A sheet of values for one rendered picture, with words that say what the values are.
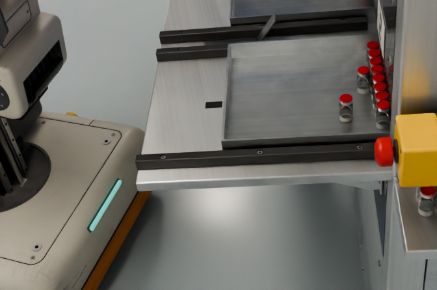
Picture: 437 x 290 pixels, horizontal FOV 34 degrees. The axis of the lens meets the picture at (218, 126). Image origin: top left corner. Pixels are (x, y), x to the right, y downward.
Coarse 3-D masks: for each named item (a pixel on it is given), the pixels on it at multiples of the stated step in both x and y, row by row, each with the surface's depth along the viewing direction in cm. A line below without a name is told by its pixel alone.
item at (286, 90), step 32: (256, 64) 132; (288, 64) 131; (320, 64) 130; (352, 64) 129; (224, 96) 121; (256, 96) 125; (288, 96) 124; (320, 96) 123; (352, 96) 122; (224, 128) 116; (256, 128) 120; (288, 128) 119; (320, 128) 118; (352, 128) 117
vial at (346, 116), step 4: (340, 104) 116; (344, 104) 115; (348, 104) 115; (352, 104) 116; (340, 108) 116; (344, 108) 116; (348, 108) 116; (352, 108) 116; (340, 112) 117; (344, 112) 116; (348, 112) 116; (352, 112) 117; (340, 116) 118; (344, 116) 117; (348, 116) 117; (352, 116) 118; (344, 120) 117; (348, 120) 117
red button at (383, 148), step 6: (378, 138) 96; (384, 138) 96; (390, 138) 95; (378, 144) 95; (384, 144) 95; (390, 144) 95; (378, 150) 95; (384, 150) 95; (390, 150) 94; (378, 156) 95; (384, 156) 95; (390, 156) 94; (378, 162) 95; (384, 162) 95; (390, 162) 95
